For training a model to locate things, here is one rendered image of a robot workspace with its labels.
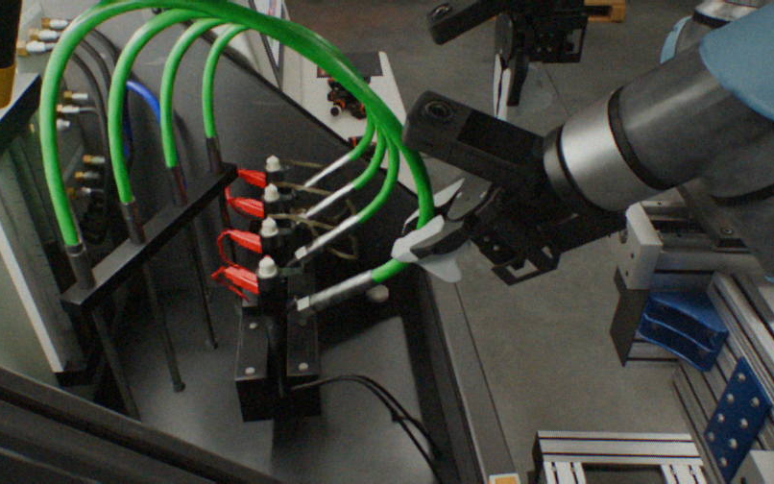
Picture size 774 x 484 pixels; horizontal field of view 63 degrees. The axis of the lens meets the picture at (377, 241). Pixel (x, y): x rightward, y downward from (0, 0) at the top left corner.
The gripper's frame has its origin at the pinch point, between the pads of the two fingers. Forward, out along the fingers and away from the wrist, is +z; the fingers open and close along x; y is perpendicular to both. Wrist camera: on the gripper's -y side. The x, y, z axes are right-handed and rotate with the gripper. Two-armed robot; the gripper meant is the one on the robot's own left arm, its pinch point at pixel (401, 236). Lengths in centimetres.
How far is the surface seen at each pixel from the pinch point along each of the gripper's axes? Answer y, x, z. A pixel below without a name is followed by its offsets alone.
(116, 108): -28.2, 2.3, 17.9
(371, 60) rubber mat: -3, 90, 63
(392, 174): -0.8, 14.1, 9.4
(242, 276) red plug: -6.1, -1.3, 23.5
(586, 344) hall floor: 116, 93, 90
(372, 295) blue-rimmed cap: 17.3, 20.3, 41.3
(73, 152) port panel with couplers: -32, 8, 44
